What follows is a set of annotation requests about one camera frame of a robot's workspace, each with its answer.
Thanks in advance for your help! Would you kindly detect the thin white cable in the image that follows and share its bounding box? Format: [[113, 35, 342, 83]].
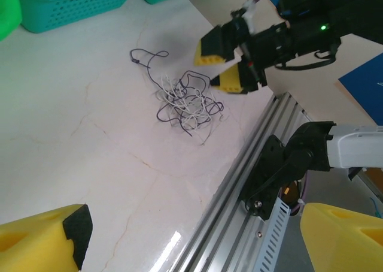
[[167, 95, 218, 134], [154, 73, 210, 117]]

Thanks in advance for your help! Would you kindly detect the white slotted cable duct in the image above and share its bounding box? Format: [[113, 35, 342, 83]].
[[254, 194, 293, 272]]

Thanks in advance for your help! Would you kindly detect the thin dark purple cable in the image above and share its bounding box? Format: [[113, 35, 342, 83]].
[[129, 48, 225, 147]]

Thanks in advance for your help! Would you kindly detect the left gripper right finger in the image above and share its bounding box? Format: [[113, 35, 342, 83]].
[[300, 202, 383, 272]]

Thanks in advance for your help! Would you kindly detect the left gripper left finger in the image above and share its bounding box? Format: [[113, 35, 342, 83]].
[[0, 203, 93, 272]]

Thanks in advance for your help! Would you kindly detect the small circuit board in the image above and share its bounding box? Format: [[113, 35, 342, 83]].
[[279, 180, 302, 203]]

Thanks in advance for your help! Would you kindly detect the green plastic basket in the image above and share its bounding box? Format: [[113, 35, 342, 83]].
[[0, 0, 22, 43]]

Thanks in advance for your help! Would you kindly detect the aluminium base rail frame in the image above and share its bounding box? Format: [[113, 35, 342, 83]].
[[172, 92, 314, 272]]

